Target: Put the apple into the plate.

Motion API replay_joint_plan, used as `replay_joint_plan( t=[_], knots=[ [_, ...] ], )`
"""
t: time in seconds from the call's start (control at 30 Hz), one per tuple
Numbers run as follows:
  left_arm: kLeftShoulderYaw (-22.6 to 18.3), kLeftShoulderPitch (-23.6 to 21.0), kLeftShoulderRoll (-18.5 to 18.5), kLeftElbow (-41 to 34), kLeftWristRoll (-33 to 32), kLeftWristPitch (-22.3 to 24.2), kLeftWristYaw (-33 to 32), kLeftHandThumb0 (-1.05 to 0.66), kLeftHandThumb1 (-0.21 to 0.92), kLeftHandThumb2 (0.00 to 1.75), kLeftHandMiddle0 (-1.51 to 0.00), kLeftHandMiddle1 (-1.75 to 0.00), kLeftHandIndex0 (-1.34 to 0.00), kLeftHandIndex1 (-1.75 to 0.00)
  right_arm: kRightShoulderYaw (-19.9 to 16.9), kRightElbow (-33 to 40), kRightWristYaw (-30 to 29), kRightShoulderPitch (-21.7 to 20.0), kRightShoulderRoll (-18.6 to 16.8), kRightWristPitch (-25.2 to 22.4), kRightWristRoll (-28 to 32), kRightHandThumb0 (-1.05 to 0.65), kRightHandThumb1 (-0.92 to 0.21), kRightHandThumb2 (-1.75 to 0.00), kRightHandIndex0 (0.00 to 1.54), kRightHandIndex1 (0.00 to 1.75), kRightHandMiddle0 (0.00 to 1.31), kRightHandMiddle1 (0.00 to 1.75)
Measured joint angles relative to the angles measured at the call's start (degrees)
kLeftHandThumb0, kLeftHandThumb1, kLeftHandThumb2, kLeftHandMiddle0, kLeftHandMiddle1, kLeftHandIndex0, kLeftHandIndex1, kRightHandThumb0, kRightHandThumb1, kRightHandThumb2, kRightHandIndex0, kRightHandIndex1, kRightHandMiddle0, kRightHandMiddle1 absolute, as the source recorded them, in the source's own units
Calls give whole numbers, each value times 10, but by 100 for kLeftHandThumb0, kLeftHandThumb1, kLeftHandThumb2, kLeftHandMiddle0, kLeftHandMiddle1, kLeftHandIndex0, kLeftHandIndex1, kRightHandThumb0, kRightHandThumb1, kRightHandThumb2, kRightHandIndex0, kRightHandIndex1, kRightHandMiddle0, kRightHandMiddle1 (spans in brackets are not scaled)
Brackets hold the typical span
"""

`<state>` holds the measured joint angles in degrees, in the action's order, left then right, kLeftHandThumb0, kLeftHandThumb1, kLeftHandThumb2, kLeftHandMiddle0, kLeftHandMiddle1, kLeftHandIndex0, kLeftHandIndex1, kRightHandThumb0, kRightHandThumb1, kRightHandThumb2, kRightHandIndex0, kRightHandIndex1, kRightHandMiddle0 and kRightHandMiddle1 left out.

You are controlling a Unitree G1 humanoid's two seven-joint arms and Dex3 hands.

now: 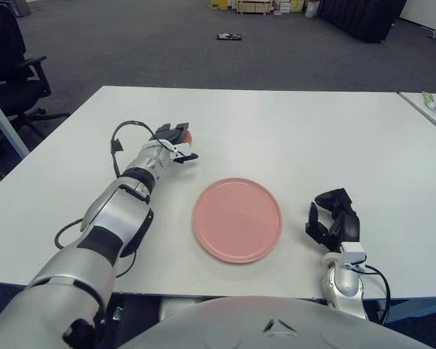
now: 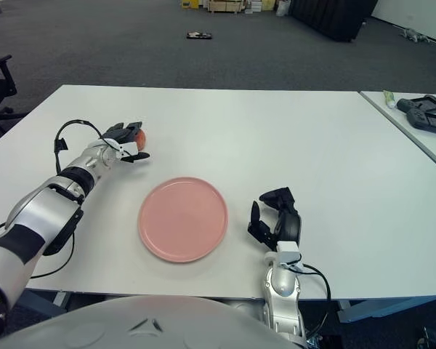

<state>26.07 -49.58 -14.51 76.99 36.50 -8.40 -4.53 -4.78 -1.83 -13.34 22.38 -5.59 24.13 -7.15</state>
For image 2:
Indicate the stack of white boxes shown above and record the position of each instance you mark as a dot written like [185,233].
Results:
[253,5]

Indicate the black framed handheld controller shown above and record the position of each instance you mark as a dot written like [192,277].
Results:
[403,104]

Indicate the grey robot torso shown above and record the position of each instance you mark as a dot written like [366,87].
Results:
[94,321]

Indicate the pale yellow box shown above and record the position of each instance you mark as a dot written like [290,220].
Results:
[269,4]

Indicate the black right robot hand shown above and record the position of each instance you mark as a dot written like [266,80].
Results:
[288,225]

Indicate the dark grey handheld controller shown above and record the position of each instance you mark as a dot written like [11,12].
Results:
[421,121]

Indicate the green white tube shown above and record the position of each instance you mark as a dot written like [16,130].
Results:
[389,99]

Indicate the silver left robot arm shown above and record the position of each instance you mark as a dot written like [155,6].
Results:
[47,214]

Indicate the pink round plate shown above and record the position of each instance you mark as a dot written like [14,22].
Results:
[183,220]

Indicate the wooden pallet crate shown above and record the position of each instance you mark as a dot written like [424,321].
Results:
[223,6]

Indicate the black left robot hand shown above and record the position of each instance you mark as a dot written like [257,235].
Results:
[125,132]

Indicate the black partition screen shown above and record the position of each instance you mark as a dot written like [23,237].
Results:
[334,18]

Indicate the grey quadruped robot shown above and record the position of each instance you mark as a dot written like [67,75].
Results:
[414,35]

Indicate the yellow cardboard box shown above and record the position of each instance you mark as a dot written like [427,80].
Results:
[190,3]

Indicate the black flat floor tray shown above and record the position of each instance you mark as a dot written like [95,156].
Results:
[200,35]

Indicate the white plastic bag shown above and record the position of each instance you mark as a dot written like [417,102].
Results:
[282,9]

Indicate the red orange apple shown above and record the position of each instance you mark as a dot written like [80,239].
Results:
[141,141]

